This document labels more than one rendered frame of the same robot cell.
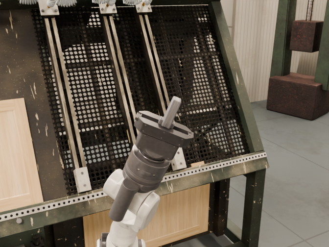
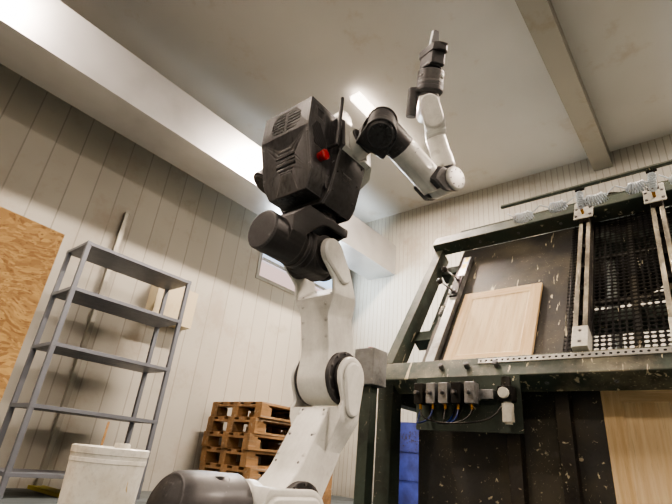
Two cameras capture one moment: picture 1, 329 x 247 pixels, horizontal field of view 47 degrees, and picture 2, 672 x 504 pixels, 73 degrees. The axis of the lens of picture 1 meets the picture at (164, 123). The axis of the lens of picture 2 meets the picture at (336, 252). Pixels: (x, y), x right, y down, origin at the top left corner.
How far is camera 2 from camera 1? 1.78 m
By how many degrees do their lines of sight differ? 80
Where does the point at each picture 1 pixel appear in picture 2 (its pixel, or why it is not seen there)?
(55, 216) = (535, 367)
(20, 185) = (512, 344)
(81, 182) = (576, 337)
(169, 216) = not seen: outside the picture
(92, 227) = (623, 448)
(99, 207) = (595, 366)
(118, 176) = not seen: hidden behind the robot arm
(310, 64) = not seen: outside the picture
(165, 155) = (428, 60)
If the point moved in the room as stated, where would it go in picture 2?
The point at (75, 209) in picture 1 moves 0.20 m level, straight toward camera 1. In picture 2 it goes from (562, 365) to (536, 355)
